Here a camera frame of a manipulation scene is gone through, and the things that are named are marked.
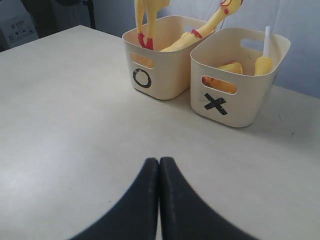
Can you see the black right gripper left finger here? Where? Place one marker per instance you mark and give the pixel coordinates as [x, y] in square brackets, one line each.
[135, 215]

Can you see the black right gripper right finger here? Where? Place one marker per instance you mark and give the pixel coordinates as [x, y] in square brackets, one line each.
[184, 215]

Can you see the headless rubber chicken body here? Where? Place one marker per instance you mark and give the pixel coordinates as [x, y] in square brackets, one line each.
[224, 84]

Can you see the chicken neck with white squeaker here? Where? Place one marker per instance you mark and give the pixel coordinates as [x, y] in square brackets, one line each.
[264, 63]

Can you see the yellow rubber chicken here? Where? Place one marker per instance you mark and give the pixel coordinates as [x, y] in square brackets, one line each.
[226, 8]
[151, 9]

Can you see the cream bin marked O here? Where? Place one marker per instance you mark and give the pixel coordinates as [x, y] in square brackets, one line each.
[161, 75]

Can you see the cream bin marked X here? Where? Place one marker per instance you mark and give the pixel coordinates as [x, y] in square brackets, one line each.
[241, 45]

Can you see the cardboard box with symbols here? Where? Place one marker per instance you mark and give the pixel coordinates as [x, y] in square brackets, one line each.
[17, 25]

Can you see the blue-grey backdrop curtain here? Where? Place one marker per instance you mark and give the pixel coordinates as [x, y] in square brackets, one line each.
[296, 20]

